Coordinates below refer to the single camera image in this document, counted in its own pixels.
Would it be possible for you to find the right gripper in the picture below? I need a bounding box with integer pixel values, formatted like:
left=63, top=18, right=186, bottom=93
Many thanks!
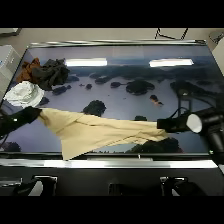
left=156, top=115, right=188, bottom=134

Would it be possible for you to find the silver frame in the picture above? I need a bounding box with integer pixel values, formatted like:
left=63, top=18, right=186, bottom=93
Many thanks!
left=0, top=39, right=224, bottom=188

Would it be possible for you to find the dark grey garment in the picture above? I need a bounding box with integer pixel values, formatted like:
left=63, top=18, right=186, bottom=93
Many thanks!
left=31, top=58, right=71, bottom=91

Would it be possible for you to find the black cable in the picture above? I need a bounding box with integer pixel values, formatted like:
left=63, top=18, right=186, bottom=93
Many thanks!
left=168, top=106, right=190, bottom=120

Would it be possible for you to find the beige garment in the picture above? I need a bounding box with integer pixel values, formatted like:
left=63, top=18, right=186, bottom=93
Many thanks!
left=37, top=107, right=170, bottom=161

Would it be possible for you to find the rust brown garment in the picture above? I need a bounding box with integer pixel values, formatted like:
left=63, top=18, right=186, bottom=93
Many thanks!
left=15, top=57, right=41, bottom=84

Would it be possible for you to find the white garment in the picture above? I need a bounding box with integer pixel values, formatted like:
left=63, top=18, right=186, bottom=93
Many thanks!
left=3, top=80, right=45, bottom=108

